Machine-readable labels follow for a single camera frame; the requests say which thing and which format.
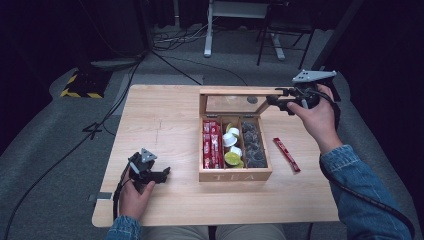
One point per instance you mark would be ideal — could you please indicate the stack of red sachets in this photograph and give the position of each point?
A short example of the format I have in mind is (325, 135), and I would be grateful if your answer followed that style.
(213, 146)

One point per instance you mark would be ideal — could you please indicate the wooden tea box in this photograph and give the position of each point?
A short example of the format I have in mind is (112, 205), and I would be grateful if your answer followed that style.
(213, 176)

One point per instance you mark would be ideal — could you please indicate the person's right leg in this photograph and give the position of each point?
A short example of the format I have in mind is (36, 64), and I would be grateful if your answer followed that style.
(250, 233)

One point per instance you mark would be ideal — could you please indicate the green lid creamer cup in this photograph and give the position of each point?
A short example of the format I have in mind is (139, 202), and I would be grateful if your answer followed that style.
(240, 164)
(231, 158)
(229, 126)

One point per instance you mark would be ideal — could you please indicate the person's left leg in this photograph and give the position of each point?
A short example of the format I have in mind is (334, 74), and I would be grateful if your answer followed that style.
(176, 233)

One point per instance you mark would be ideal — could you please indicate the single red stick packet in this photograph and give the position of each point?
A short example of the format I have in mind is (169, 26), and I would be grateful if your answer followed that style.
(286, 154)

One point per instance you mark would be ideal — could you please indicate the person's left hand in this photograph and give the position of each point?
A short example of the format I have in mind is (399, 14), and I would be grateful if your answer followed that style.
(133, 203)

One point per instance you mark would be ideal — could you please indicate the person's right hand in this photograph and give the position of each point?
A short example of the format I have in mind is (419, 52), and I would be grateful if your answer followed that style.
(316, 120)

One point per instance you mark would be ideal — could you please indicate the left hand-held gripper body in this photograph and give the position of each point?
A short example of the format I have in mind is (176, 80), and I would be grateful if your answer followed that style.
(143, 168)

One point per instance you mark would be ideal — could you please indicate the white creamer cup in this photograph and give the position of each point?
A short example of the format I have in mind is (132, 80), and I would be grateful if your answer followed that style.
(236, 150)
(229, 140)
(235, 131)

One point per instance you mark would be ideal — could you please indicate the grey flat stand foot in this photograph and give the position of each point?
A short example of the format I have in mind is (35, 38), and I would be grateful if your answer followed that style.
(113, 63)

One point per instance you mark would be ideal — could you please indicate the pile of dark wrapped pods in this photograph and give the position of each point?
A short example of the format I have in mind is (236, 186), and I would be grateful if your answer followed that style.
(254, 146)

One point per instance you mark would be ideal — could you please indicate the black metal chair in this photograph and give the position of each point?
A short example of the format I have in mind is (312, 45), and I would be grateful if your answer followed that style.
(286, 31)

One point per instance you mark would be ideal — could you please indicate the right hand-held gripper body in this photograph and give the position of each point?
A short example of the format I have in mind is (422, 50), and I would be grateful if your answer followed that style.
(308, 95)

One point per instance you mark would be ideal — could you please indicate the white desk frame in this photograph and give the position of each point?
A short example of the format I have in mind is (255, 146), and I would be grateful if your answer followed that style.
(209, 33)

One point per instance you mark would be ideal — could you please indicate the person's leg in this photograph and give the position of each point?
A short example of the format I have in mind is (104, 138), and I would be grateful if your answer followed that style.
(176, 233)
(250, 233)

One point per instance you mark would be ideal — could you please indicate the slanted grey pole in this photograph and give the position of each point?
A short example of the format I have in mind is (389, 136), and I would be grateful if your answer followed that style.
(336, 36)

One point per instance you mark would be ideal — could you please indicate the grey tape strip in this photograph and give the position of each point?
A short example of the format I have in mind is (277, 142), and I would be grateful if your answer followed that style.
(103, 196)

